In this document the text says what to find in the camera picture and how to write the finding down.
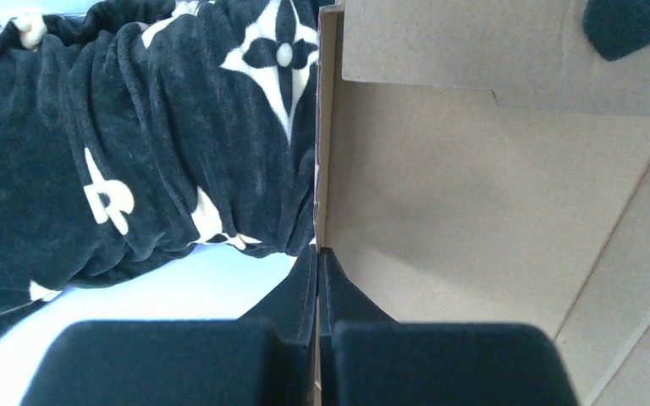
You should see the black floral plush blanket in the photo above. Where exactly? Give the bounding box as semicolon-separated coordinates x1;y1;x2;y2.
0;1;322;337

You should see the brown cardboard box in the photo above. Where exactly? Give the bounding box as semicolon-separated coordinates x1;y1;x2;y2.
317;1;650;405

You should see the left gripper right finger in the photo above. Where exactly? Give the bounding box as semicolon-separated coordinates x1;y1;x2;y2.
318;248;577;405

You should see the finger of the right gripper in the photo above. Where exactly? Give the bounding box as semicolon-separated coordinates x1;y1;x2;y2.
581;0;650;61

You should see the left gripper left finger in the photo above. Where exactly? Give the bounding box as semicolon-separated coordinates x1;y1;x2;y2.
22;246;318;405

